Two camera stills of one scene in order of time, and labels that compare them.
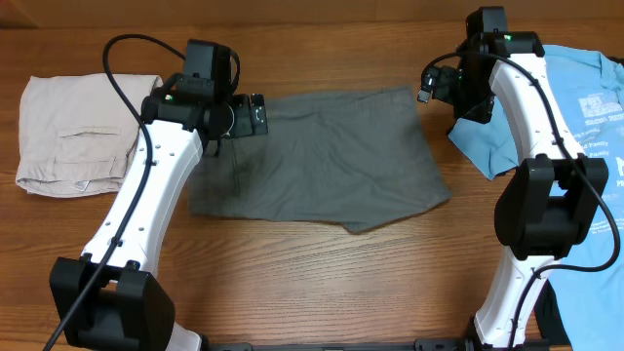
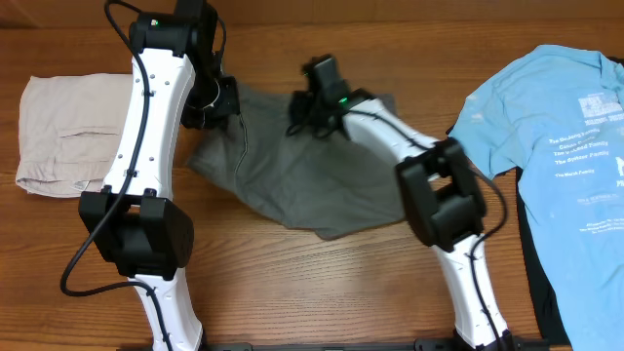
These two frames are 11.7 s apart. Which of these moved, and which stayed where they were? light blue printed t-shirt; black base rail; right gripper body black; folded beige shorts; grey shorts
Moved: grey shorts; right gripper body black
Stayed: light blue printed t-shirt; folded beige shorts; black base rail
